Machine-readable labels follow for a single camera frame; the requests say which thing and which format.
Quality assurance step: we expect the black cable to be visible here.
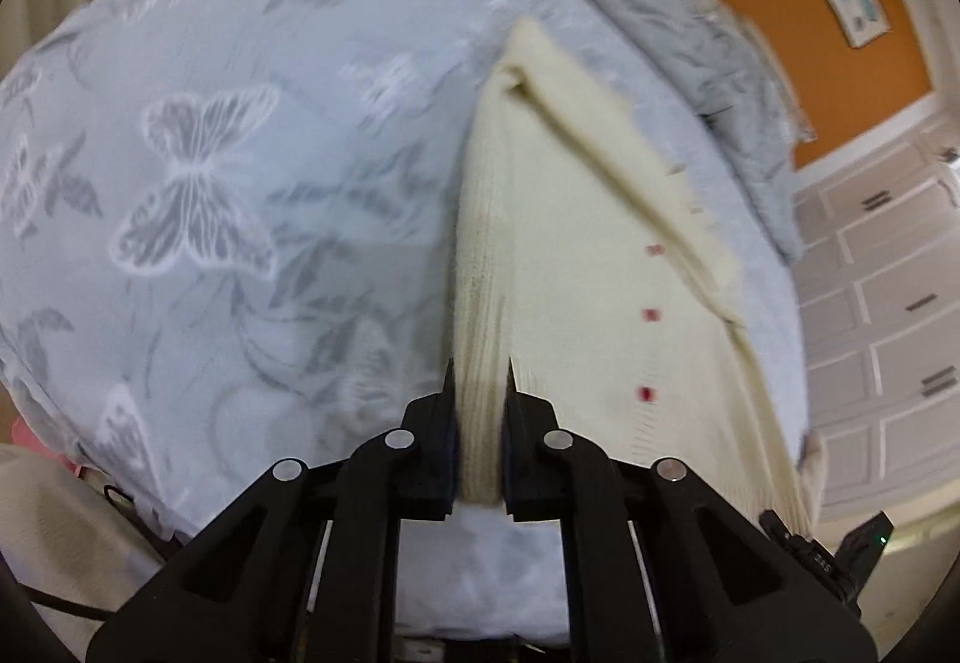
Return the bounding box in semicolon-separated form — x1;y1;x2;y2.
16;483;188;628

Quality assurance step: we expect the bed with butterfly sheet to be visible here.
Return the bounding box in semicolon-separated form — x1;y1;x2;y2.
0;0;812;643

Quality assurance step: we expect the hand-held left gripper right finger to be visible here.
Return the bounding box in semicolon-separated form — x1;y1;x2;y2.
503;357;875;663

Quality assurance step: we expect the grey patterned pillow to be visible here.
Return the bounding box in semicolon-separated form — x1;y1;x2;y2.
559;0;809;264

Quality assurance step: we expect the cream knit cardigan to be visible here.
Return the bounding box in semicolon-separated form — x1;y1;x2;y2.
448;16;820;535

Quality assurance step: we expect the beige cloth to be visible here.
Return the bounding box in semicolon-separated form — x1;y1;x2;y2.
0;442;185;658

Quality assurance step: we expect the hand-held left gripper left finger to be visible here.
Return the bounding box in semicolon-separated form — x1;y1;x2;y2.
86;359;460;663

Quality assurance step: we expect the pink cloth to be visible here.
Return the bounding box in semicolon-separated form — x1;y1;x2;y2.
0;417;85;478

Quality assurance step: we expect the white panelled cabinet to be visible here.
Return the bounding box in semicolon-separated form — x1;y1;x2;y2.
790;100;960;530

